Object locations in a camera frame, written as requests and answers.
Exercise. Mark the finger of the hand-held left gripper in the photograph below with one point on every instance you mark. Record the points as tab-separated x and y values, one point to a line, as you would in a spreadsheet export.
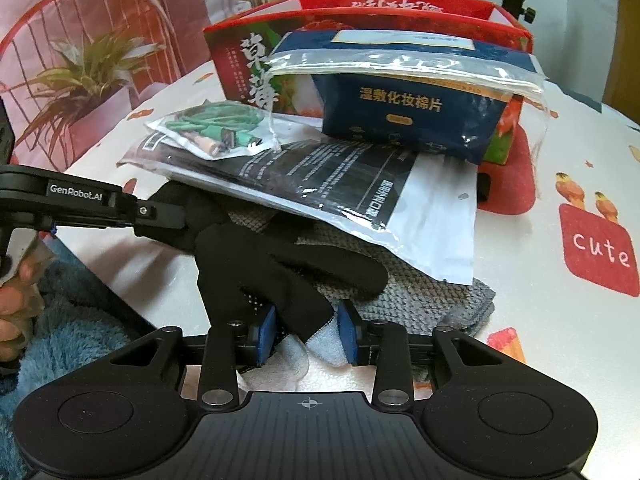
160	212

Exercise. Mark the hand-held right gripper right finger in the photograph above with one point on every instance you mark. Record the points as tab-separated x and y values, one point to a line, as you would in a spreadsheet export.
346	332

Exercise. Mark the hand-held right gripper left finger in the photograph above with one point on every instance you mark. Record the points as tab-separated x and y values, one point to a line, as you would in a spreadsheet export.
265	335

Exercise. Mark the black glove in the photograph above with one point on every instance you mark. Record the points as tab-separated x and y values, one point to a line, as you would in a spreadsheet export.
235	265

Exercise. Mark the black pack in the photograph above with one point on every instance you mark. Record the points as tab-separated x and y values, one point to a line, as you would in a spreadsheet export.
340	180

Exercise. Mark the red cardboard box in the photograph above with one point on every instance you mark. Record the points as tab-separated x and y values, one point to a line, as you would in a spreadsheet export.
235	60

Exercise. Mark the blue cotton pad pack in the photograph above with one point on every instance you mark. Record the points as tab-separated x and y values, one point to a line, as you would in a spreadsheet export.
400	110

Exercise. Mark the person's left hand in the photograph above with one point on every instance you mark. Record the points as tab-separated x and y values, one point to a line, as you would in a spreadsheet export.
15	305

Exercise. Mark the white terry cloth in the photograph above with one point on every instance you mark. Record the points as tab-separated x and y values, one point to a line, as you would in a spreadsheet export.
327	355

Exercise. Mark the grey towel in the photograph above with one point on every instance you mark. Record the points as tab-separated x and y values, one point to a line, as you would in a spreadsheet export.
425	300

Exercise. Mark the blue fluffy blanket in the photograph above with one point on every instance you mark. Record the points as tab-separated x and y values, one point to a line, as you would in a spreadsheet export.
75	320

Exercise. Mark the printed backdrop cloth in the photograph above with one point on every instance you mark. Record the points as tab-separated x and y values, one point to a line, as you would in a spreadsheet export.
100	35

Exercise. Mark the printed tablecloth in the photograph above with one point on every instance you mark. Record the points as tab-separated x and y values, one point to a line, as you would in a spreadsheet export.
575	160

